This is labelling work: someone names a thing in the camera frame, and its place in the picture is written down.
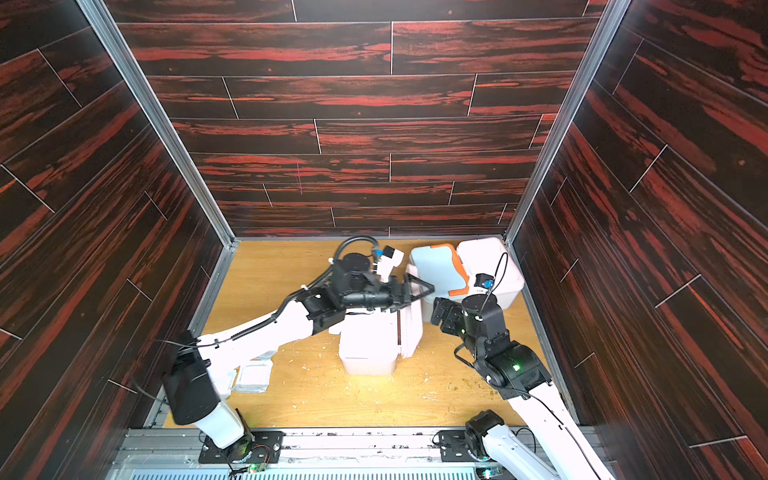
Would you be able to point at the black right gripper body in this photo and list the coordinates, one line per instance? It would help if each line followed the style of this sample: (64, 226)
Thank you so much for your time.
(450, 315)

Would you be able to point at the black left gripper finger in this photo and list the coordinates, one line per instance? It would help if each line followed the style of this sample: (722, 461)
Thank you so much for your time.
(418, 292)
(415, 282)

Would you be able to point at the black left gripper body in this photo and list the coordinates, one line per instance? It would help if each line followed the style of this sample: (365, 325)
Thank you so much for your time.
(381, 298)

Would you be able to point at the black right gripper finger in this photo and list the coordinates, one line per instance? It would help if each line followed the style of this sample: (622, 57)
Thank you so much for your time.
(440, 311)
(452, 324)

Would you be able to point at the white orange handled box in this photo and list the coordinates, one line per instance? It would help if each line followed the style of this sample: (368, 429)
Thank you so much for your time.
(440, 266)

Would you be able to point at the pink medicine chest box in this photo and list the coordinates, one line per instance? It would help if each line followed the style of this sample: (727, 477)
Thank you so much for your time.
(371, 343)

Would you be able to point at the white pink first aid box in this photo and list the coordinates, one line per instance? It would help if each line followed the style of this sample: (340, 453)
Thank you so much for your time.
(489, 256)

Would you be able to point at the gauze packet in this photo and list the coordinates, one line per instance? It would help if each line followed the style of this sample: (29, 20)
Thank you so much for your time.
(254, 377)

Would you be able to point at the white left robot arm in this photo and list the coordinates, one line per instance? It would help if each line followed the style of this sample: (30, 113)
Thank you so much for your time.
(358, 280)

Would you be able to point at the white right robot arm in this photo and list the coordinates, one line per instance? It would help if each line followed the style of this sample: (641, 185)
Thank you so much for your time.
(517, 374)

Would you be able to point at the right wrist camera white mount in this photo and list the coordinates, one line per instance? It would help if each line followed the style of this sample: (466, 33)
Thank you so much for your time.
(484, 283)

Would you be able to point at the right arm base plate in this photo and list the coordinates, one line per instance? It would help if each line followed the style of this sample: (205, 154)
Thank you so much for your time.
(453, 446)

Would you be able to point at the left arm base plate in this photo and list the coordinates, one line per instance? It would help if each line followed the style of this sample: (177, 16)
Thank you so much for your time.
(260, 447)

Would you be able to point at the aluminium frame rail left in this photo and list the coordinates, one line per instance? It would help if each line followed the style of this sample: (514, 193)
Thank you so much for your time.
(101, 21)

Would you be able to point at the aluminium frame rail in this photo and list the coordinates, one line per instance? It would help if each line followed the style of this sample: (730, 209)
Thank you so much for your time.
(101, 21)
(605, 31)

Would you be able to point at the aluminium frame rail right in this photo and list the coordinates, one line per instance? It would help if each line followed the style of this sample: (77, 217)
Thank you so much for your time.
(605, 31)

